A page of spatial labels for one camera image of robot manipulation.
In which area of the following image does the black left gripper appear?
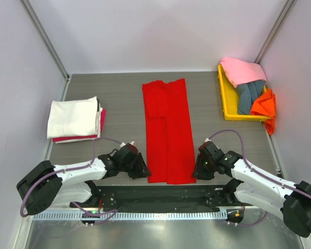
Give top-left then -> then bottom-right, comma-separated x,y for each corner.
120,152 -> 151,179

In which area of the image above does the red t shirt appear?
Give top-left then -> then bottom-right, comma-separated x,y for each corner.
142,78 -> 196,185

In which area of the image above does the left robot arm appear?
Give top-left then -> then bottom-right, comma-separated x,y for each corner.
16,143 -> 151,217

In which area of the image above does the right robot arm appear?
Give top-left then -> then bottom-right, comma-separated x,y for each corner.
192,140 -> 311,238

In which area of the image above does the folded white t shirt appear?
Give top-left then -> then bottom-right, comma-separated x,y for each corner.
47,96 -> 103,139

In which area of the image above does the yellow plastic bin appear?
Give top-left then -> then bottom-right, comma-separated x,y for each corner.
218,64 -> 270,122

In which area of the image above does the grey t shirt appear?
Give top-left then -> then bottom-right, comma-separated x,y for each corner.
235,80 -> 266,115

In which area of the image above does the orange t shirt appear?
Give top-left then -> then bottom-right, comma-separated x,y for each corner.
250,89 -> 276,135

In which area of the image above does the pink t shirt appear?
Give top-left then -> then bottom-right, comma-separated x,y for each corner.
220,57 -> 266,88

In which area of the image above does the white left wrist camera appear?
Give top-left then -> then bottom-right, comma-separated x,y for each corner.
120,141 -> 138,148

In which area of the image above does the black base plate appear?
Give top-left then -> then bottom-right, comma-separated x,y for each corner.
79,185 -> 243,213

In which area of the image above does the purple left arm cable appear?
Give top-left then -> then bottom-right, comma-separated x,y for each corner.
20,137 -> 126,239

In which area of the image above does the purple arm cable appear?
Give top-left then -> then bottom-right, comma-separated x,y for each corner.
20,137 -> 126,239
204,129 -> 311,228

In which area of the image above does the slotted white cable duct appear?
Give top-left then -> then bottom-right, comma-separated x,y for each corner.
33,209 -> 228,222

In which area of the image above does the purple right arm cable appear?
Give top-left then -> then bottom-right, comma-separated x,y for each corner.
204,129 -> 311,228

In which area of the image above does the left aluminium corner post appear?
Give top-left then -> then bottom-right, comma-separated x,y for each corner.
19,0 -> 70,81

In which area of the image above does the aluminium corner post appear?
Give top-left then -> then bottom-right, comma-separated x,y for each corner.
19,0 -> 70,81
254,0 -> 298,64

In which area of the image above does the right aluminium corner post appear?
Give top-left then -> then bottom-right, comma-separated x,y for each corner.
254,0 -> 298,64

